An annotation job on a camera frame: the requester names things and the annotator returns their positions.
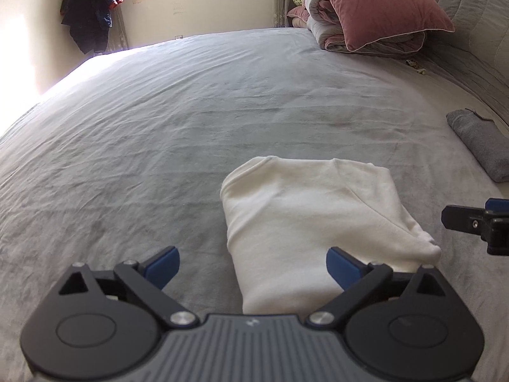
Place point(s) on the small patterned object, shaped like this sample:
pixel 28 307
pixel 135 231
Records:
pixel 415 67

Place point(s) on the grey quilted headboard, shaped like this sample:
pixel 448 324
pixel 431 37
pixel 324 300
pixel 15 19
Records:
pixel 477 28

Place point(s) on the folded grey quilt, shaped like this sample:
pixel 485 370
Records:
pixel 318 16

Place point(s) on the large pink velvet pillow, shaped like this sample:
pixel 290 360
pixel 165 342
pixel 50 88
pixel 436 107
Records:
pixel 373 4

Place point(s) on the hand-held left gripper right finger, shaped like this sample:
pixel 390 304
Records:
pixel 342 266

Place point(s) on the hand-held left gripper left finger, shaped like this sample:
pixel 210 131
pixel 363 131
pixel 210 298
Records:
pixel 163 266

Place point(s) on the folded grey cloth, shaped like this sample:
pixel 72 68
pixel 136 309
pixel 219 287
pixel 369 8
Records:
pixel 481 143

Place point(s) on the small pink pillow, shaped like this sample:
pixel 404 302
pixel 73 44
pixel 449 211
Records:
pixel 298 14

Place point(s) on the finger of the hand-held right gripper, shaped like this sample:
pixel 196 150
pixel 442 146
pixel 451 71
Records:
pixel 497 204
pixel 461 219

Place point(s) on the white sweatshirt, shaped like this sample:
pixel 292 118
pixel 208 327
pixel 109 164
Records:
pixel 310 215

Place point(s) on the dark hanging jacket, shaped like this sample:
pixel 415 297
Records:
pixel 89 12

